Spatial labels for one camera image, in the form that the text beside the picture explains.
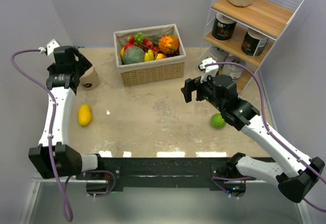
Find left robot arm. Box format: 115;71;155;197
29;40;105;179

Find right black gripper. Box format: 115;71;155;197
181;73;225;111

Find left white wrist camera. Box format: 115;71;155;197
38;39;60;57

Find orange pumpkin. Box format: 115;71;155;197
158;35;179;56

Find yellow lemon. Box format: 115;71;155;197
120;47;125;59

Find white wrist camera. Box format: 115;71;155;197
198;58;220;83
38;39;60;57

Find white wire wooden shelf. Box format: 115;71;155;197
196;0;307;95

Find green grapes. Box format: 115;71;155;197
134;32;144;44

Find red apple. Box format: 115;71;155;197
124;44;134;50

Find strawberries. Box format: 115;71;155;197
127;36;159;55

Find green lime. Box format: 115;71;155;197
210;114;226;129

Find yellow mango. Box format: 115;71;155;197
78;104;92;126

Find green melon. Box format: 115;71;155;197
122;46;145;65

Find black base frame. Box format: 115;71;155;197
76;157;243;193

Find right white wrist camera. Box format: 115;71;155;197
198;58;220;83

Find orange fruit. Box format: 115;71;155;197
154;53;167;60

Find yellow bananas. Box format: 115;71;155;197
144;49;154;62

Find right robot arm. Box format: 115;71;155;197
181;75;325;203

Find wicker basket with liner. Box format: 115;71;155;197
113;24;186;86

